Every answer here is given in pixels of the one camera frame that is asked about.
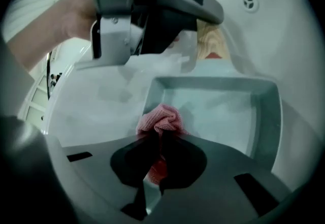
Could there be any white sink with drainboard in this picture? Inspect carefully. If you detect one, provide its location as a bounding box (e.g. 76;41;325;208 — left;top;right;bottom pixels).
2;0;324;193

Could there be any person's left forearm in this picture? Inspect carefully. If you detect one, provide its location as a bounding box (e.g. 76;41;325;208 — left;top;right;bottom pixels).
7;0;99;71

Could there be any pink cloth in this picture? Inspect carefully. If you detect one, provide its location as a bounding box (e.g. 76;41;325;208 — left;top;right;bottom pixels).
136;103;191;185

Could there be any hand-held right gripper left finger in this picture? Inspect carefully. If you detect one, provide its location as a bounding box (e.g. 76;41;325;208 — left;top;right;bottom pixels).
47;131;164;224

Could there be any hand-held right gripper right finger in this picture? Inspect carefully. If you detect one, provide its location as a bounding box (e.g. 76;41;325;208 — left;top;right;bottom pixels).
149;132;290;224

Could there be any thin black cable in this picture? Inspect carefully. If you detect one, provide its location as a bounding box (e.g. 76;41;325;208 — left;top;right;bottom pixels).
45;50;53;99

